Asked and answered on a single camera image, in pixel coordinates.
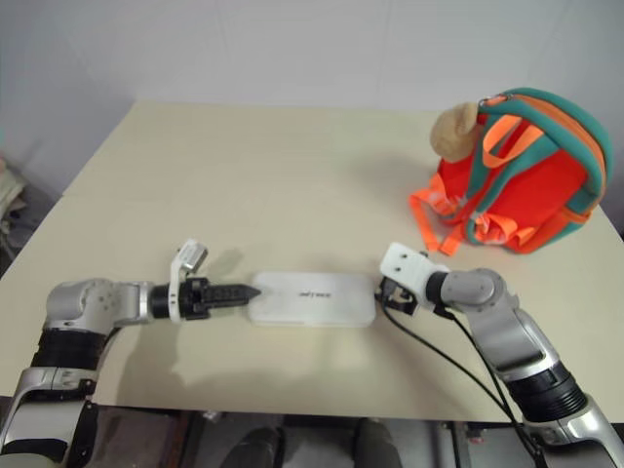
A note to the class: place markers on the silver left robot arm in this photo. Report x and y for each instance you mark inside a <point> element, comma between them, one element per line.
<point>92,304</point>

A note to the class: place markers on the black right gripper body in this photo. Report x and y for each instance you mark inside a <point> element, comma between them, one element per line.
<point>400,298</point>

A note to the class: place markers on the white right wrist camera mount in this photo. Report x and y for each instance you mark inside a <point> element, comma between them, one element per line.
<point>407,265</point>

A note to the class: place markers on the orange and teal backpack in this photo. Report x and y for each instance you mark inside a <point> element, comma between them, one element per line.
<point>531,190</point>

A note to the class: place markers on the dark rounded shape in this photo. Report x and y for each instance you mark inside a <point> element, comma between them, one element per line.
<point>261,446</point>

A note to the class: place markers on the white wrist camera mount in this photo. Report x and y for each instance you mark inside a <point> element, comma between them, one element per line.
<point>187,256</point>
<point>407,265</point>

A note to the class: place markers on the pale cloth pile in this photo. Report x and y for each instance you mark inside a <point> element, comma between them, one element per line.
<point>11,195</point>

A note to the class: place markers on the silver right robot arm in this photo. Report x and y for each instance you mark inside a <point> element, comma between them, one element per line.
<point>507,326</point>

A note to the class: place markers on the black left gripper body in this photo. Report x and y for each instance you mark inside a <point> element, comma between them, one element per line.
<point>195,300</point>

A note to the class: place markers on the beige plush toy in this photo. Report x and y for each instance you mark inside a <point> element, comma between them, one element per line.
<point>453,129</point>

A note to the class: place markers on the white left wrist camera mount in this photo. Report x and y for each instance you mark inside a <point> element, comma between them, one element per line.
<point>187,256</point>

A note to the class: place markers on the white box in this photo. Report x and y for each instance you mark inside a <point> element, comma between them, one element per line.
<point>312,300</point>

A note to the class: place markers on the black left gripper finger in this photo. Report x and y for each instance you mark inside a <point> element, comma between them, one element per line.
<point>231,300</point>
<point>234,289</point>

